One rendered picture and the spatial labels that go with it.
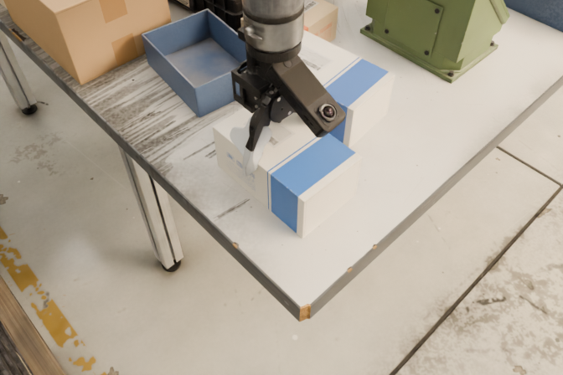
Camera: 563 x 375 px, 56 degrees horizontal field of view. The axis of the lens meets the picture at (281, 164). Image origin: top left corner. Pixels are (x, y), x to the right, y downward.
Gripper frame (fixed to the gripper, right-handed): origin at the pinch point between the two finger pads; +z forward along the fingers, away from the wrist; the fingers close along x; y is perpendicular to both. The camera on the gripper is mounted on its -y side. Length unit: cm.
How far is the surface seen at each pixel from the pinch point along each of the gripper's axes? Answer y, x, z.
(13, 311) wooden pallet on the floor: 49, 46, 62
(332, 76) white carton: 5.6, -16.3, -2.7
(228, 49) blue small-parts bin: 32.1, -14.6, 4.8
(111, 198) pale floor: 76, 6, 76
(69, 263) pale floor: 63, 28, 76
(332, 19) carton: 20.8, -32.9, 0.7
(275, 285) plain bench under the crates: -12.8, 14.1, 6.5
